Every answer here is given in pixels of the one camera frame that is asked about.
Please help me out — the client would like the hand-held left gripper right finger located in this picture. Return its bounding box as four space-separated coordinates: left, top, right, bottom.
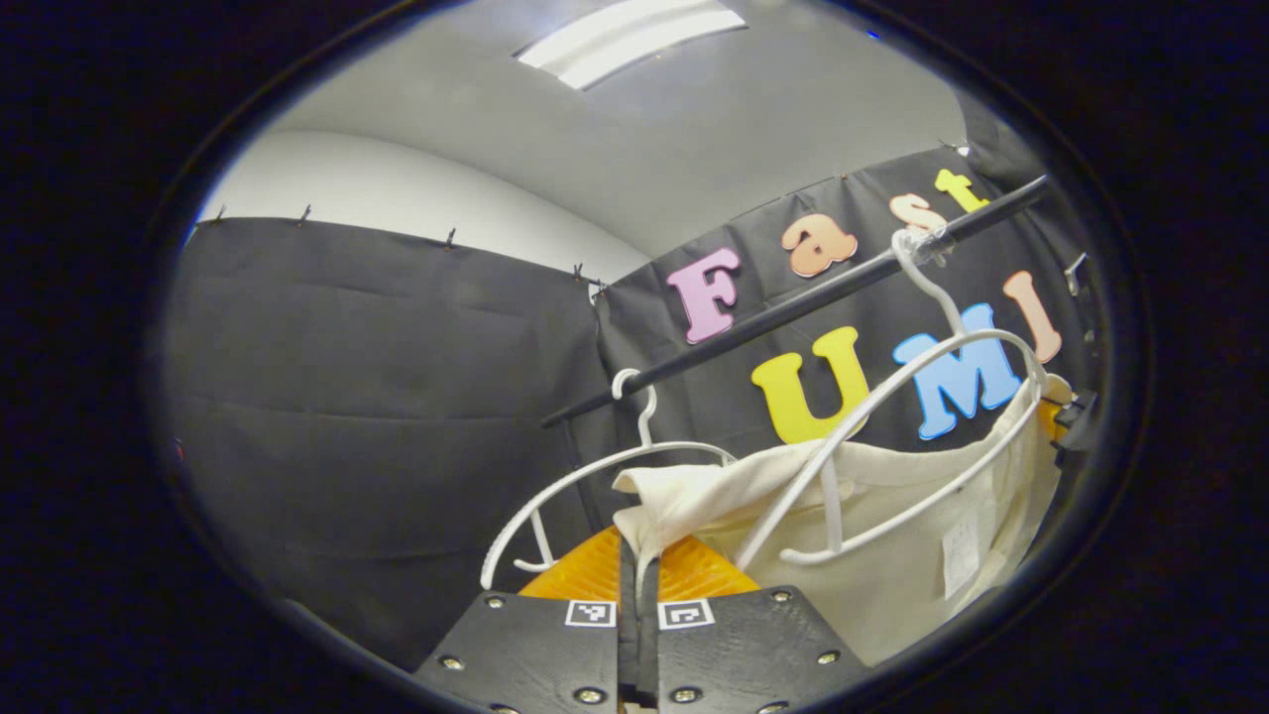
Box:
637 534 875 714

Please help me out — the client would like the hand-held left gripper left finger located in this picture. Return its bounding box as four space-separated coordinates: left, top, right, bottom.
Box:
412 526 640 714

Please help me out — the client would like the cream collared shirt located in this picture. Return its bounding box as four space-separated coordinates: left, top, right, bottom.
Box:
613 372 1077 667

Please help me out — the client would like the white plastic hanger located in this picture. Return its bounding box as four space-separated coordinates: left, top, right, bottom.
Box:
481 369 738 592
734 226 1050 571

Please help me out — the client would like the black clothes rack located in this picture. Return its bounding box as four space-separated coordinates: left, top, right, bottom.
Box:
540 175 1052 429

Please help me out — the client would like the black backdrop cloth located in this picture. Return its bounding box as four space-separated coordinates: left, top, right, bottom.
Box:
164 147 1103 677

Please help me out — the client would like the large ceiling light panel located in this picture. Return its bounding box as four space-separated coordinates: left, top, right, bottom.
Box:
514 0 749 92

